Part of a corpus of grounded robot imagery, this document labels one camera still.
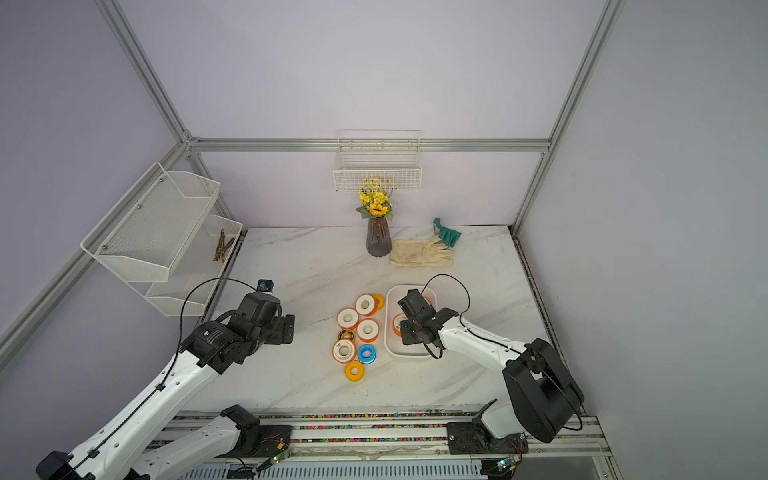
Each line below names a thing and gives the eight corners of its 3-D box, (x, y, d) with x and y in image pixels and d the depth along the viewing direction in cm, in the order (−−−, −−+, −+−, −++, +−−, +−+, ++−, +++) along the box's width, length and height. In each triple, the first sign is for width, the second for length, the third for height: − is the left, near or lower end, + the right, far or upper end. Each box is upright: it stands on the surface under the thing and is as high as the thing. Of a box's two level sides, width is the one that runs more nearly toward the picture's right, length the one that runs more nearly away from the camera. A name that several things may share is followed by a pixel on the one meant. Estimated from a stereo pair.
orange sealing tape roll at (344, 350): (332, 363, 87) (330, 359, 85) (335, 343, 91) (333, 339, 89) (355, 363, 87) (354, 359, 85) (357, 343, 91) (356, 339, 89)
